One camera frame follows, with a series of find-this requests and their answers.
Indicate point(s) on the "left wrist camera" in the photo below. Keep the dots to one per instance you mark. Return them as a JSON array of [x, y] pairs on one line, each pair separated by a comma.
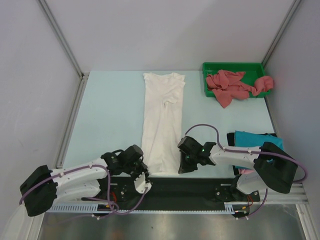
[[142, 184]]

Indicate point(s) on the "aluminium front rail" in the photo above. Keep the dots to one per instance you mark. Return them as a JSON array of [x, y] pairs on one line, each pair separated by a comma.
[[296, 195]]

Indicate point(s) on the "light blue cable duct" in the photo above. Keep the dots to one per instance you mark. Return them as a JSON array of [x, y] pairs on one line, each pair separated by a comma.
[[86, 208]]

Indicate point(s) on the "salmon red t-shirt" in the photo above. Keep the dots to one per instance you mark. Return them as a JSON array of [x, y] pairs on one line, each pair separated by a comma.
[[229, 88]]

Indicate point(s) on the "white t-shirt with robot print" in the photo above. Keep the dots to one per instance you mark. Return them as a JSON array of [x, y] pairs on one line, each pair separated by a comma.
[[162, 126]]

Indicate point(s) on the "left aluminium frame post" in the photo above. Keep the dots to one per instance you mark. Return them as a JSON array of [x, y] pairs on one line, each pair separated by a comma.
[[48, 14]]

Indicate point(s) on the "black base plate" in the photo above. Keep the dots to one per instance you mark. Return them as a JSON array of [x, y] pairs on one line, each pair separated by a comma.
[[175, 194]]

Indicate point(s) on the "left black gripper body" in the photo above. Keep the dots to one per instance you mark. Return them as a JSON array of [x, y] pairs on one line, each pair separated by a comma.
[[135, 169]]

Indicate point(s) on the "green plastic bin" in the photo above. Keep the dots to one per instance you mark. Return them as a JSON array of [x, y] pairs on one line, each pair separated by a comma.
[[248, 71]]

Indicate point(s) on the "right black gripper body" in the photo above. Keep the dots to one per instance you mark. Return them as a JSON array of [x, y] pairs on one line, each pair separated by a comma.
[[188, 163]]

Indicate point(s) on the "right aluminium frame post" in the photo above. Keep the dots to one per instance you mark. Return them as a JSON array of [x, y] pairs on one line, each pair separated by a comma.
[[295, 5]]

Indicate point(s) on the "teal folded t-shirt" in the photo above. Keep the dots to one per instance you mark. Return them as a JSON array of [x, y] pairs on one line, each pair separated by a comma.
[[247, 140]]

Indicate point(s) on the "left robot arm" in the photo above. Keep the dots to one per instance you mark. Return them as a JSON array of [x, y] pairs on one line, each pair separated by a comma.
[[46, 187]]

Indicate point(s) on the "aluminium frame post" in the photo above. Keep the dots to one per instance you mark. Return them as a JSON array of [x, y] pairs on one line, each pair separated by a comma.
[[48, 14], [295, 5]]

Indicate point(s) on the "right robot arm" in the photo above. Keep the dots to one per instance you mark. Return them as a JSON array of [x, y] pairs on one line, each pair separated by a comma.
[[270, 166]]

